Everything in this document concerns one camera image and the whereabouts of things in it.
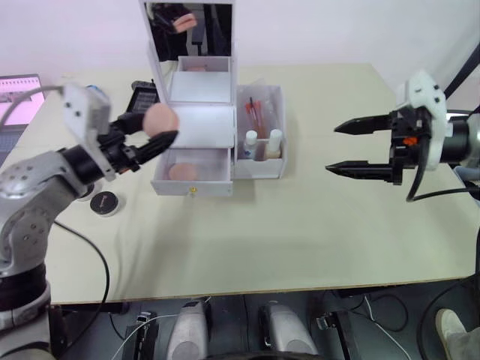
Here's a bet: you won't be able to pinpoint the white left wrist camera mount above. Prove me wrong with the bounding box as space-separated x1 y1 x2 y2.
61 83 115 183

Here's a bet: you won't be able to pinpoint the beige bottle with white cap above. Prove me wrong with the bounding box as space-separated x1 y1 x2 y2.
264 128 283 161

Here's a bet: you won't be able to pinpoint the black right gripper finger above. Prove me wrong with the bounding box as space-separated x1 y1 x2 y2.
325 160 393 184
334 113 393 136

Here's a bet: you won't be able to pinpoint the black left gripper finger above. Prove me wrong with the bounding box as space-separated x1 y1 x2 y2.
135 130 181 165
119 110 148 135

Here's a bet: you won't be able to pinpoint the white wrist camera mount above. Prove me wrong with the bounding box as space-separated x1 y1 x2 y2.
61 83 115 183
395 68 452 173

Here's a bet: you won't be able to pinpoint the thin white cable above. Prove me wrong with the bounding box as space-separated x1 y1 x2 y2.
111 313 182 360
362 295 412 360

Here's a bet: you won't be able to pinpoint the person's grey shoe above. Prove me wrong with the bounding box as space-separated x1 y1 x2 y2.
435 308 480 360

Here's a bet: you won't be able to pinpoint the open laptop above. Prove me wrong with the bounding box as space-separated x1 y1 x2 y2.
0 73 47 166

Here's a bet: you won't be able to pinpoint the thick black floor cable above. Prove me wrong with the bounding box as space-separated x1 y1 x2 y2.
418 276 480 360

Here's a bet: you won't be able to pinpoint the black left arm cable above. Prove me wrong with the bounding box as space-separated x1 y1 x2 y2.
54 220 111 360

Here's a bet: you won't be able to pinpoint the black floor bracket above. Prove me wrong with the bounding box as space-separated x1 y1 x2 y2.
315 310 362 360
121 310 161 360

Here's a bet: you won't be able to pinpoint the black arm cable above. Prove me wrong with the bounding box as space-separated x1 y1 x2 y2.
406 137 480 204
54 220 111 360

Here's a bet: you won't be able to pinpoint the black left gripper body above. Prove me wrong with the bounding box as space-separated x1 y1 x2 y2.
95 120 143 176

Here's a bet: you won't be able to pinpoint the white-rimmed round compact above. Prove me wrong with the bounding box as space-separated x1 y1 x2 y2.
76 182 96 203

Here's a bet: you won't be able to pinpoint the person's blue-clad knee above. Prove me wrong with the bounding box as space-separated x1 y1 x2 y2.
453 165 480 206

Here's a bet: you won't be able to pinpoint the black tripod legs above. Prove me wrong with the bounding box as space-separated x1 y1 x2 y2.
444 43 480 103

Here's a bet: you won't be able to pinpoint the black round compact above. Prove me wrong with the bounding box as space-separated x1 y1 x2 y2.
89 190 121 217

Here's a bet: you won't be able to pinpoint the black rectangular device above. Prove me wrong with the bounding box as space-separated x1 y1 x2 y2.
126 79 159 113

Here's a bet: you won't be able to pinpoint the brush set in clear pouch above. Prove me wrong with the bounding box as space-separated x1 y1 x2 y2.
243 86 274 140

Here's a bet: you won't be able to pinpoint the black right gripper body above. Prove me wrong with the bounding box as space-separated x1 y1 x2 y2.
387 106 431 187

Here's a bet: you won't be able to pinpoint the grey left wrist cable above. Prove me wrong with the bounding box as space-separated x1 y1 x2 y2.
0 85 65 127

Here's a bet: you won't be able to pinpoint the black upright frame post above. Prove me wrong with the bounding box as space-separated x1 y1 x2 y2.
47 303 76 359

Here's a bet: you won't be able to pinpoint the silver robot leg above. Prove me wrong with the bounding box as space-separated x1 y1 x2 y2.
165 299 212 360
257 301 320 356

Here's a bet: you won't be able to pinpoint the clear bottle with blue label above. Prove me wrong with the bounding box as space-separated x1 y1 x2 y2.
242 130 259 162

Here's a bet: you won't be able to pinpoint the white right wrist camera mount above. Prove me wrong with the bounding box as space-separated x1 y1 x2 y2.
395 68 452 173

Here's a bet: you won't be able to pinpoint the white drawer with gold knob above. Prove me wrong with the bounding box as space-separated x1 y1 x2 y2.
150 147 235 197

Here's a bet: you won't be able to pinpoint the white mirrored makeup organizer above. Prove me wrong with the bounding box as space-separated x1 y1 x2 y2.
138 0 288 180

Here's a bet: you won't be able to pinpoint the pink round makeup sponge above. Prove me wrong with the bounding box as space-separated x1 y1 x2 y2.
143 103 180 135
168 163 197 182

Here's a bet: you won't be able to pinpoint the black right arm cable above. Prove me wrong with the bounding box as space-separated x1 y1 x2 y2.
406 137 480 204

